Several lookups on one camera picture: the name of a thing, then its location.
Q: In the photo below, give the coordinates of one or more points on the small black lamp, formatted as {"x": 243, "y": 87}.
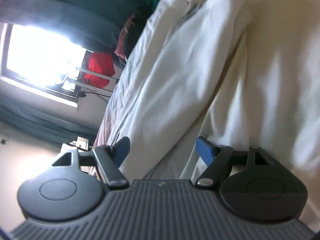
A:
{"x": 80, "y": 94}

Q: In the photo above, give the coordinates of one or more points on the wide teal curtain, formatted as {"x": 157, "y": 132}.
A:
{"x": 75, "y": 10}

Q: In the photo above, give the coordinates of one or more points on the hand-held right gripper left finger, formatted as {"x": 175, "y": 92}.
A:
{"x": 122, "y": 152}

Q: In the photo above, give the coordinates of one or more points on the pile of colourful clothes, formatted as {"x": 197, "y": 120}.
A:
{"x": 125, "y": 35}

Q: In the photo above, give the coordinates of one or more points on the white chair with black frame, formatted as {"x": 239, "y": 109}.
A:
{"x": 81, "y": 141}

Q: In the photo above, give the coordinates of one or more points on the narrow teal curtain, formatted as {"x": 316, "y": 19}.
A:
{"x": 37, "y": 120}

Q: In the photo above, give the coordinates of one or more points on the dark framed window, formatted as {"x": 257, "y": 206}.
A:
{"x": 35, "y": 55}

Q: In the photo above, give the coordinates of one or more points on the red bag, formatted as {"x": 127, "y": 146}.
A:
{"x": 98, "y": 65}

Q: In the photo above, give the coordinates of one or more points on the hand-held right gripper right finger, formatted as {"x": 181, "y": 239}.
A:
{"x": 205, "y": 151}

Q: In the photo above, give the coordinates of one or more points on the bed with pink patterned sheet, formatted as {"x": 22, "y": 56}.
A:
{"x": 107, "y": 120}

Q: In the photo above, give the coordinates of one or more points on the white striped garment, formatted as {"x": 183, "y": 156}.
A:
{"x": 250, "y": 67}

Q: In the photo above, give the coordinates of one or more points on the black wall socket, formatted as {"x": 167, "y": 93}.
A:
{"x": 3, "y": 141}

